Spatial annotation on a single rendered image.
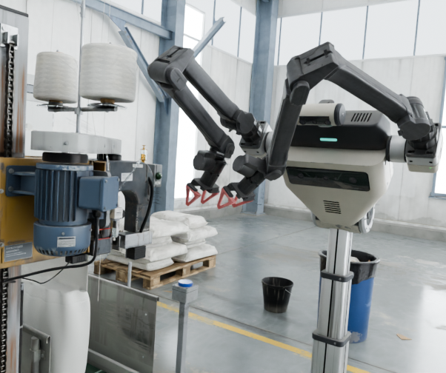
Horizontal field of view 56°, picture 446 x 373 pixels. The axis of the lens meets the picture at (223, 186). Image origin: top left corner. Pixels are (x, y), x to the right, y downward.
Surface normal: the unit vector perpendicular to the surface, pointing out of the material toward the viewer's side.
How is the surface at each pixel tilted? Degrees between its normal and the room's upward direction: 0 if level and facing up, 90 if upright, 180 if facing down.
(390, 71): 90
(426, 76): 90
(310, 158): 40
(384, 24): 90
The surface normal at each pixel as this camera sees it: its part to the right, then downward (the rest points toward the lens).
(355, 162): -0.31, -0.75
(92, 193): -0.17, 0.07
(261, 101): -0.55, 0.03
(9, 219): 0.83, 0.10
